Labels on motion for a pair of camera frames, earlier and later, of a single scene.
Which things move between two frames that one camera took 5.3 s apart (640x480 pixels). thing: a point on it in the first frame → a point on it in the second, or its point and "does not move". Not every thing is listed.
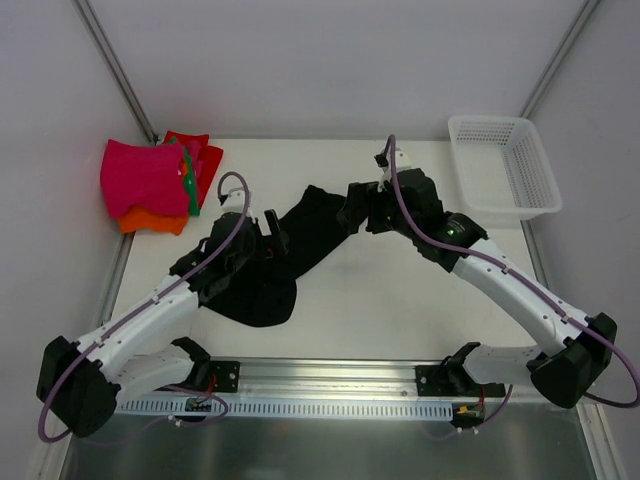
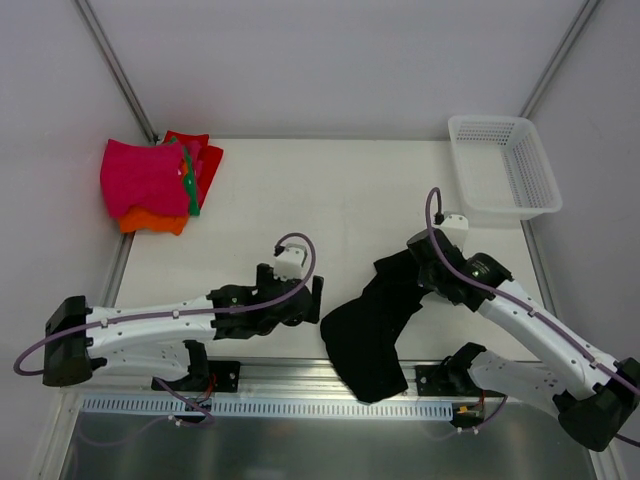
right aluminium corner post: x=559 y=57 does not move
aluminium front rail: x=341 y=378 does not move
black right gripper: x=373 y=206 → x=426 y=266
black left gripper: x=261 y=235 → x=304 y=302
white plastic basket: x=504 y=170 does not move
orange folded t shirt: x=135 y=218 does not move
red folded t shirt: x=205 y=157 does not move
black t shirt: x=263 y=292 → x=361 y=336
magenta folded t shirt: x=143 y=176 does not move
